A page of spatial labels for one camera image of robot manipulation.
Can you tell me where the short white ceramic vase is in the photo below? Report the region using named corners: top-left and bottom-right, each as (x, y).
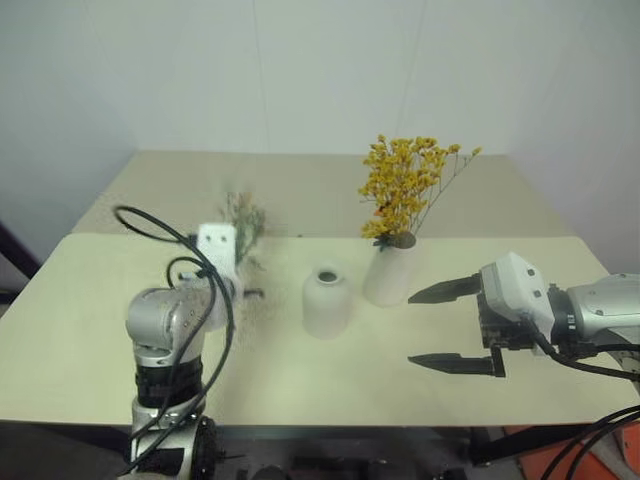
top-left (301, 261), bottom-right (353, 341)

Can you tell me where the dark purple furniture edge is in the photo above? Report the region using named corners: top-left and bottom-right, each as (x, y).
top-left (0, 218), bottom-right (42, 304)

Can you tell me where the black cable under table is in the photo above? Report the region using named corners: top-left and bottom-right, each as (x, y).
top-left (539, 404), bottom-right (640, 480)

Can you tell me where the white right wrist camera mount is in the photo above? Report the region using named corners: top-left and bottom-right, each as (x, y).
top-left (478, 250), bottom-right (552, 324)

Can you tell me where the tall white ceramic vase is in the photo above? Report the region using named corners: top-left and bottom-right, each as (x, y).
top-left (361, 232), bottom-right (419, 308)

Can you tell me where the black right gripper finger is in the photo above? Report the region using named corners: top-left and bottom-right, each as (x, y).
top-left (406, 344), bottom-right (506, 379)
top-left (407, 273), bottom-right (484, 306)

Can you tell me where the yellow dried flower bouquet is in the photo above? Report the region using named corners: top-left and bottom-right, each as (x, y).
top-left (358, 133), bottom-right (484, 251)

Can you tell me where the orange object under table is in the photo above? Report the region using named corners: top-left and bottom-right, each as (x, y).
top-left (503, 423), bottom-right (640, 480)

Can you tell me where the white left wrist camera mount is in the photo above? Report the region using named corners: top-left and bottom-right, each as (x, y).
top-left (196, 222), bottom-right (240, 284)

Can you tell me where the black bar under table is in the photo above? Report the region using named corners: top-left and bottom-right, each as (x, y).
top-left (468, 424), bottom-right (556, 467)

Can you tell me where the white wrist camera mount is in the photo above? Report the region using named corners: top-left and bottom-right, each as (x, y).
top-left (478, 250), bottom-right (552, 324)
top-left (196, 222), bottom-right (240, 284)

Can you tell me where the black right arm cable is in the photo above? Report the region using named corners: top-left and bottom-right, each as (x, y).
top-left (523, 312), bottom-right (640, 384)

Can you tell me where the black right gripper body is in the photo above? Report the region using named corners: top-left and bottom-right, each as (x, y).
top-left (476, 293), bottom-right (540, 352)

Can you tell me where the green dried flower bouquet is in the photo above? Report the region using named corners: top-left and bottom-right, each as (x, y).
top-left (218, 191), bottom-right (269, 301)

